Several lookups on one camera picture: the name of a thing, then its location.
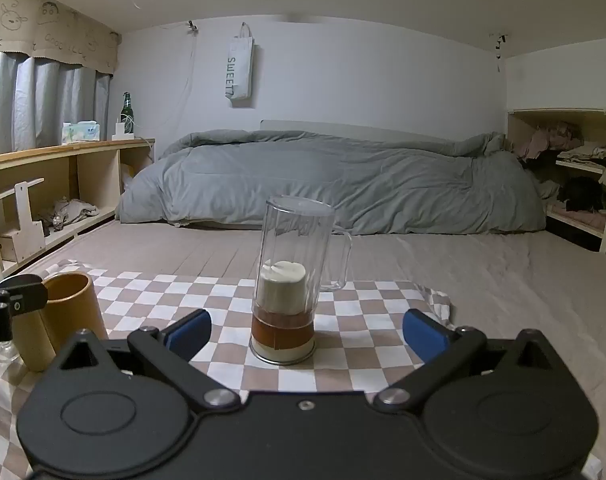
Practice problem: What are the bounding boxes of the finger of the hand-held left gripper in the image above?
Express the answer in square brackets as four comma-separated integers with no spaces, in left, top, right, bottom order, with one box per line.
[0,274,49,317]

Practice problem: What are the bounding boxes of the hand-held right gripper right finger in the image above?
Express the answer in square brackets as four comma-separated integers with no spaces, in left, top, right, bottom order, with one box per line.
[374,309,572,414]

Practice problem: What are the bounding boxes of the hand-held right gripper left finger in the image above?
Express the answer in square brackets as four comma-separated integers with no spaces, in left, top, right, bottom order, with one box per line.
[48,309,240,412]

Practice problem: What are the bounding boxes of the clear glass cup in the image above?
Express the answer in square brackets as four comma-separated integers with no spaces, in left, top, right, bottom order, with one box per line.
[249,196,354,366]

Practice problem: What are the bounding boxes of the light bamboo cup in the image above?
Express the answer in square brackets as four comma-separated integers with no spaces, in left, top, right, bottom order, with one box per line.
[12,309,60,372]

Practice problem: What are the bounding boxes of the brown bamboo cup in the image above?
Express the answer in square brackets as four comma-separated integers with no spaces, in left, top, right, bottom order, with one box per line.
[39,272,110,358]

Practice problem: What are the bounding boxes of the wooden stand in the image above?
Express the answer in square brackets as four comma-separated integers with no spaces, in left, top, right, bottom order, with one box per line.
[0,177,47,264]

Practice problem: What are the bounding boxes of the checkered cloth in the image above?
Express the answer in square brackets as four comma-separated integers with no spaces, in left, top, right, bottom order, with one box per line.
[0,259,454,480]

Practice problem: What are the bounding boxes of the crumpled grey clothes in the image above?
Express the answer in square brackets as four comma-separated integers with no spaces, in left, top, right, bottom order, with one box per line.
[44,198,101,232]

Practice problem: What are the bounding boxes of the long wooden shelf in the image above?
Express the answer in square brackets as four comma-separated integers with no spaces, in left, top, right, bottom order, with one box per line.
[0,137,157,277]

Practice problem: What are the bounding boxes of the tissue pack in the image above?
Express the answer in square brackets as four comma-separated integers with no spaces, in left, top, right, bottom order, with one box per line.
[61,120,102,144]

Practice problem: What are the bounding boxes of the grey duvet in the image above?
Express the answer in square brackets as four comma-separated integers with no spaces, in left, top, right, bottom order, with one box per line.
[115,129,550,237]

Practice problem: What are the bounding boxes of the grey curtain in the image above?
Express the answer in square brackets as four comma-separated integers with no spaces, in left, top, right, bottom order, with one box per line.
[0,49,112,159]

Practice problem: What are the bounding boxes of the green glass bottle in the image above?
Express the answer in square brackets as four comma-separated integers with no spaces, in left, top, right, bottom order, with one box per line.
[120,91,135,137]

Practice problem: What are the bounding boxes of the black clothes pile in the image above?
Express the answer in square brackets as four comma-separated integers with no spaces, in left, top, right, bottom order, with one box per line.
[557,175,606,212]

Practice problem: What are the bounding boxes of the pink clothes pile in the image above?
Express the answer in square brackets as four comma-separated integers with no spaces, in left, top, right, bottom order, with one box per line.
[514,120,584,160]

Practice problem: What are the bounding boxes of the folded light clothes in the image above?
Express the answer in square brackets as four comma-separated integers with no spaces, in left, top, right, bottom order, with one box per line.
[555,142,606,167]

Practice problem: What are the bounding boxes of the beige valance with drawings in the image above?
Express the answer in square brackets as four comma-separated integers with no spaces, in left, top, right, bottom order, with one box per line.
[0,0,120,74]

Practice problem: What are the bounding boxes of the white tote bag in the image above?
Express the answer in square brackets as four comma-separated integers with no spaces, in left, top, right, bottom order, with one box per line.
[225,22,257,109]

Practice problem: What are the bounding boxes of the wooden wardrobe shelf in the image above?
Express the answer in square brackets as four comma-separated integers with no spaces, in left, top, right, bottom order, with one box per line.
[505,55,606,262]

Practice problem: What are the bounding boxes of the white wall cable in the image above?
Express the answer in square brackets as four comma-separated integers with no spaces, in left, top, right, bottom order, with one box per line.
[155,20,200,141]

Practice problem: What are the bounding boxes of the black wall clip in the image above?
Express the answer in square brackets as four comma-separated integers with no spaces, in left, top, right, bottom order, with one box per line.
[489,32,508,74]

